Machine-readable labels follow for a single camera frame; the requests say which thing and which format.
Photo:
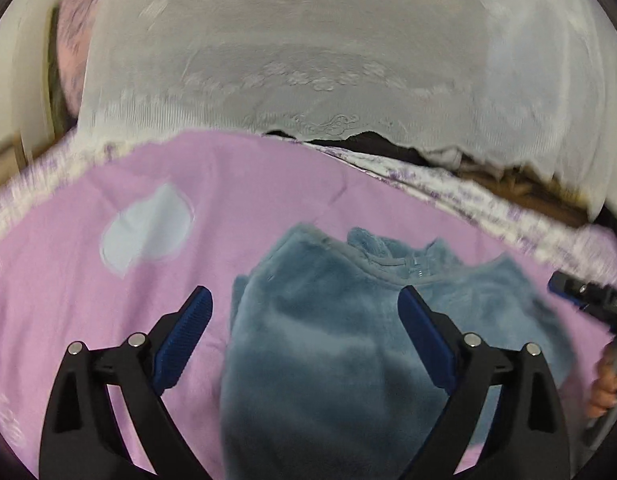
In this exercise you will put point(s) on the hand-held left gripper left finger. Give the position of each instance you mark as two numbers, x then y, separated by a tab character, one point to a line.
183	340

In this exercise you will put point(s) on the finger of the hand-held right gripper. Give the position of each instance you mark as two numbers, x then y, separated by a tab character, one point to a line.
588	295

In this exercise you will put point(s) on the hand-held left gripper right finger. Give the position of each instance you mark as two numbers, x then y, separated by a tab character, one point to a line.
426	340

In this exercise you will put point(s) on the blue fleece jacket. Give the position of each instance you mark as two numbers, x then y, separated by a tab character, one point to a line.
338	350

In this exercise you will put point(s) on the person's right hand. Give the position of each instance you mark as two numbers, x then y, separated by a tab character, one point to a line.
605	385

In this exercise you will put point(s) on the purple printed blanket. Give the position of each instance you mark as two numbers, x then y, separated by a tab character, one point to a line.
113	310

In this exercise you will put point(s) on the brown wooden board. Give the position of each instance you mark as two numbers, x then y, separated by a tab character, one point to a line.
528	190

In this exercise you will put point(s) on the floral bed sheet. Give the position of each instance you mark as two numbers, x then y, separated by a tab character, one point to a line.
463	190

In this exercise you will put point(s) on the white lace cover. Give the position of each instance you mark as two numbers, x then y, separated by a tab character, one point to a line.
313	50

